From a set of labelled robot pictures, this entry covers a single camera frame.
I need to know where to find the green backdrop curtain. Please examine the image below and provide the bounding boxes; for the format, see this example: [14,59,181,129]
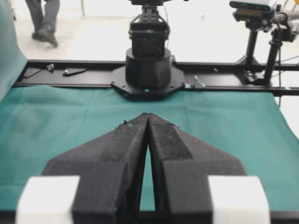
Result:
[0,0,28,100]

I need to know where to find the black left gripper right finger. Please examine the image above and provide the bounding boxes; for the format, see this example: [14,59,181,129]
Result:
[148,113,247,224]

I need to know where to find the black flat bracket plate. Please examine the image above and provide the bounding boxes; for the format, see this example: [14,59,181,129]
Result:
[63,68,86,77]

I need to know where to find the black camera stand post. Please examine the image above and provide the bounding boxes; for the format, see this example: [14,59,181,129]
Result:
[244,11,299,86]

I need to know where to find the grey camera on stand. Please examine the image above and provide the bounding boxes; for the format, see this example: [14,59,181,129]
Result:
[229,0,277,32]

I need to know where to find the walking person legs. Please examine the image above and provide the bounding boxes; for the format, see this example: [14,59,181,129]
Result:
[25,0,60,48]

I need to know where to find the black aluminium rail frame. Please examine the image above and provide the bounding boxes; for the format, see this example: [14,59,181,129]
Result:
[14,60,299,98]

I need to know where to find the silver corner bracket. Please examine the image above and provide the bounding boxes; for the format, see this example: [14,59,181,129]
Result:
[194,76,206,89]

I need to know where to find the green table cloth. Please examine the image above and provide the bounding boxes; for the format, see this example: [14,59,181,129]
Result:
[0,85,299,211]

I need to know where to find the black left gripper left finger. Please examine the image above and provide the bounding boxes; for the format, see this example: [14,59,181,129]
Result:
[43,113,149,224]

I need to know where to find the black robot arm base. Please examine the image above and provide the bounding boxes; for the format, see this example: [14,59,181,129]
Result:
[111,0,185,98]

